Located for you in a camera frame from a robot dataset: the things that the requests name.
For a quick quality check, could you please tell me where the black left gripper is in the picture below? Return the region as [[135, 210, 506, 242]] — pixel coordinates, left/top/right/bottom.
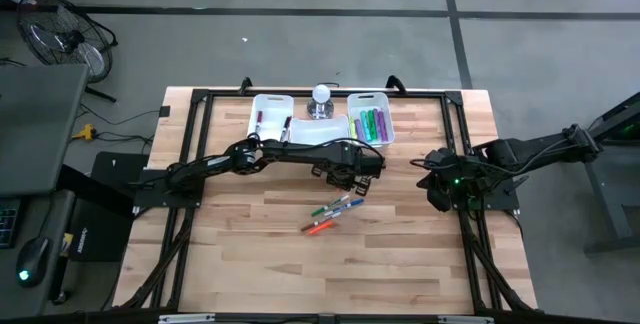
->
[[319, 142, 387, 199]]

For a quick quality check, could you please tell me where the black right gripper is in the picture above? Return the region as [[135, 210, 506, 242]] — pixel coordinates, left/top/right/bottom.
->
[[416, 147, 461, 214]]

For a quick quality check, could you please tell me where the blue thin marker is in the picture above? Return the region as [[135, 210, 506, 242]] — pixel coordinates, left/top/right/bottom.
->
[[324, 197, 366, 219]]

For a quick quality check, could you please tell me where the green thin marker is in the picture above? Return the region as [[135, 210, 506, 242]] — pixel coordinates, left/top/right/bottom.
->
[[309, 193, 351, 218]]

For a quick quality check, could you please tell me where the brown thin marker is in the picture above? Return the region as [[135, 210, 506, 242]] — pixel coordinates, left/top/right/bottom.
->
[[299, 213, 337, 233]]

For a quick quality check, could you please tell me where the orange stubby highlighter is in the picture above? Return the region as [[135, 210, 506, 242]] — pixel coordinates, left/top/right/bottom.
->
[[307, 220, 336, 237]]

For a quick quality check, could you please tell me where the white plastic bin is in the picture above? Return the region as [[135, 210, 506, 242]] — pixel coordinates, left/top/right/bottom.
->
[[346, 92, 396, 149], [246, 93, 295, 144], [288, 114, 351, 146]]

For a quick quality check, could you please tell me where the chrome lamp base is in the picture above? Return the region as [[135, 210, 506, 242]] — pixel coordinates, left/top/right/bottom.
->
[[307, 99, 335, 120]]

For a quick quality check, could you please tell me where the white light bulb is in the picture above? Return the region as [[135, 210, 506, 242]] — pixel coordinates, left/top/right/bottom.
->
[[312, 84, 333, 104]]

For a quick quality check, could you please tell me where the grey metal cart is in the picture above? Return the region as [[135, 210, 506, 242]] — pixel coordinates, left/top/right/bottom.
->
[[549, 91, 640, 255]]

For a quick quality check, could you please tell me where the black flat box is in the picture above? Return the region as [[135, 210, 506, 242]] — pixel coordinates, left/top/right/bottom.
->
[[89, 151, 151, 200]]

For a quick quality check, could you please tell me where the black printed bag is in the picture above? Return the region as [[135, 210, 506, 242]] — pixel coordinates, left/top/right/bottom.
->
[[67, 198, 136, 264]]

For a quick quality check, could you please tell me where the yellow plug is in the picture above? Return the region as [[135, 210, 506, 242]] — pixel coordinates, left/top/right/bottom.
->
[[72, 123, 99, 141]]

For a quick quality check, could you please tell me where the yellow label tag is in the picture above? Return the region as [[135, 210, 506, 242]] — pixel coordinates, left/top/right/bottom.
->
[[59, 232, 75, 258]]

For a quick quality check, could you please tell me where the grey side table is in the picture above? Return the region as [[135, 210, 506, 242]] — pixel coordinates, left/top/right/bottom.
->
[[0, 188, 76, 320]]

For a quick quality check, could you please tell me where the black floor fan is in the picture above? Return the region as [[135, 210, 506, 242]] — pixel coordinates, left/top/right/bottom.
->
[[16, 0, 119, 104]]

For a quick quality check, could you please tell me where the grey desk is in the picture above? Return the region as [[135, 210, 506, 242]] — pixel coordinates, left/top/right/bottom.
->
[[0, 63, 89, 198]]

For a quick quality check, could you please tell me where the black computer mouse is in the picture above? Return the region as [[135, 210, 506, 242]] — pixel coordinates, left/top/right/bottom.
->
[[14, 236, 51, 289]]

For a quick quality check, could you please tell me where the backlit keyboard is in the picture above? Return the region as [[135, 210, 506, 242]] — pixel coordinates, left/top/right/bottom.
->
[[0, 206, 21, 250]]

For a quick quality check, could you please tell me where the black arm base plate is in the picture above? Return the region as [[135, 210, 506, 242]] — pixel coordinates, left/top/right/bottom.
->
[[447, 171, 521, 213], [132, 168, 206, 210]]

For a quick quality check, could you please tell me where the silver bracket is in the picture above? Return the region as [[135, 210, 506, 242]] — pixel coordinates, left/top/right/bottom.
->
[[157, 313, 217, 324], [437, 315, 495, 324]]

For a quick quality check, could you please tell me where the black aluminium table frame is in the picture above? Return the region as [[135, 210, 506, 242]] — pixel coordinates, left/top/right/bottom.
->
[[112, 86, 539, 315]]

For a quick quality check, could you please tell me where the black floor cable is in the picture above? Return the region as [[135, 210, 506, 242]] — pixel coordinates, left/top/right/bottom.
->
[[94, 131, 156, 153], [78, 103, 162, 128]]

